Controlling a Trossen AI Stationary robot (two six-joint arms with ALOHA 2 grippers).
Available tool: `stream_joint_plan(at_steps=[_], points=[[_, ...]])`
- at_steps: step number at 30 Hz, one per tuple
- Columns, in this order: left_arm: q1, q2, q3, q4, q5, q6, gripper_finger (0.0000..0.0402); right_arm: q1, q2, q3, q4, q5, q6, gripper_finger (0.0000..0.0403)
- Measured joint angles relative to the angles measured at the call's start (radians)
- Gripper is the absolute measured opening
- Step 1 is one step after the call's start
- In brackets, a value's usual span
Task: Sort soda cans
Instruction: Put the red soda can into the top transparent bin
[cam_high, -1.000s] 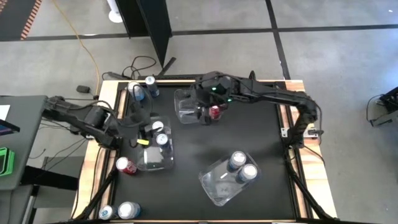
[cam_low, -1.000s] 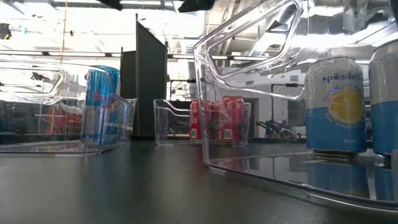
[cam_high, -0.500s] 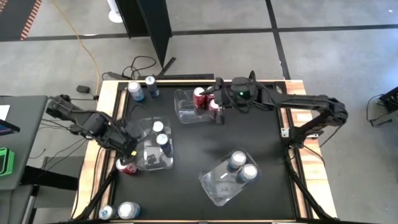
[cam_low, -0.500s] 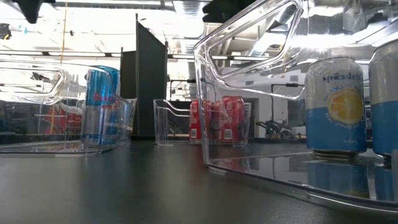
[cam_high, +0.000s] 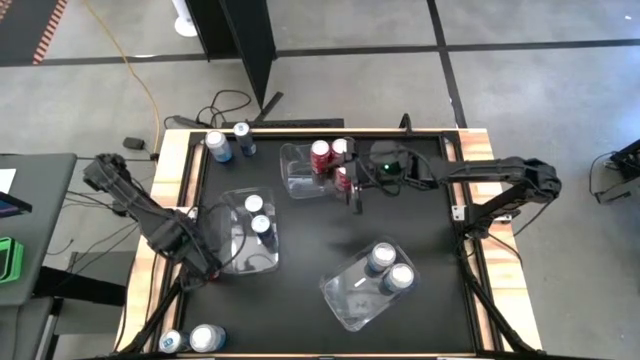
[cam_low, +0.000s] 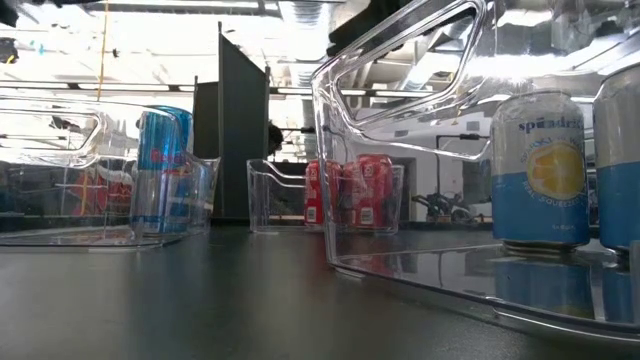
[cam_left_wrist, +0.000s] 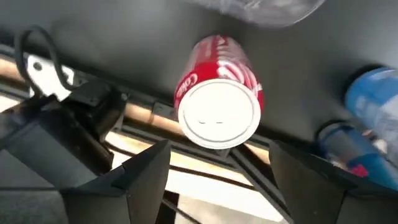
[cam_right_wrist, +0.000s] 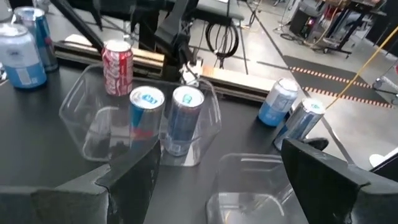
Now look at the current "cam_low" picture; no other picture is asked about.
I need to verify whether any red Coca-Cola can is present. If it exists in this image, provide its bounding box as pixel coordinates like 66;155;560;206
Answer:
342;153;395;231
303;159;345;230

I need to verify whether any white blue Spindrift can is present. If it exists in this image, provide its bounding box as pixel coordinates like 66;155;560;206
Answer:
489;89;592;250
592;62;640;252

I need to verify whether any clear plastic storage bin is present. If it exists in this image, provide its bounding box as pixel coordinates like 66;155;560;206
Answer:
309;0;640;347
246;158;406;236
0;94;222;250

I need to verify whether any person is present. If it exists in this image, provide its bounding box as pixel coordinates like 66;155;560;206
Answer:
267;121;285;157

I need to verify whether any black partition panel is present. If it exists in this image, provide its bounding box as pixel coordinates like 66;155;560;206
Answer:
189;20;272;225

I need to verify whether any black background machine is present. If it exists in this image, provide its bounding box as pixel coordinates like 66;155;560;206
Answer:
412;192;479;225

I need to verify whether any black pipe stand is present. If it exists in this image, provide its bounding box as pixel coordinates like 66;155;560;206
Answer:
433;131;490;167

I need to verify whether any red background object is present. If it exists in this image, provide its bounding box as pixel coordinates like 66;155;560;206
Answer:
72;167;135;217

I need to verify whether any black ceiling-hung device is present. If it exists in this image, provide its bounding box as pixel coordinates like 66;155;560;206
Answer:
0;37;20;65

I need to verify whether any yellow cable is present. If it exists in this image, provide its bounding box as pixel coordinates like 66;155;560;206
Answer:
79;0;110;217

